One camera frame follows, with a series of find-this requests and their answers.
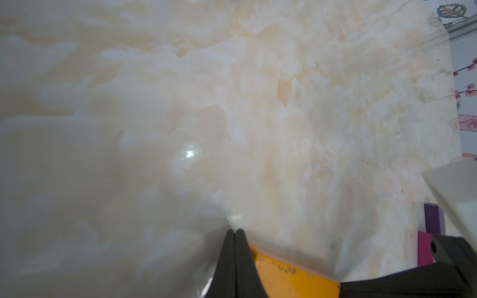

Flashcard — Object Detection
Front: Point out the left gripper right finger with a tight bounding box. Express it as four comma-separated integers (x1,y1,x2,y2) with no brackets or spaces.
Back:
236,229,268,298

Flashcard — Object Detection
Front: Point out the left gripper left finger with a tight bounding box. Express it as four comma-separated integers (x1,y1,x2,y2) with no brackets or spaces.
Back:
205,229,237,298

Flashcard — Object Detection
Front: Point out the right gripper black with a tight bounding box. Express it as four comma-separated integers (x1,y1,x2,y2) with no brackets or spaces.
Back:
340,234,477,298

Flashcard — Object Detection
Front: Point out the orange long block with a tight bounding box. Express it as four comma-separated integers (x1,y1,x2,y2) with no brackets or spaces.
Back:
250,246,340,298

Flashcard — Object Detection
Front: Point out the magenta block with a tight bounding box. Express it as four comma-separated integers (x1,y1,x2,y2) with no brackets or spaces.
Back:
417,231,436,267

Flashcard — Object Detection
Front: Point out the purple block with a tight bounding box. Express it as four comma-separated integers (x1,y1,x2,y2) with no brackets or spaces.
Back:
424,203,446,235

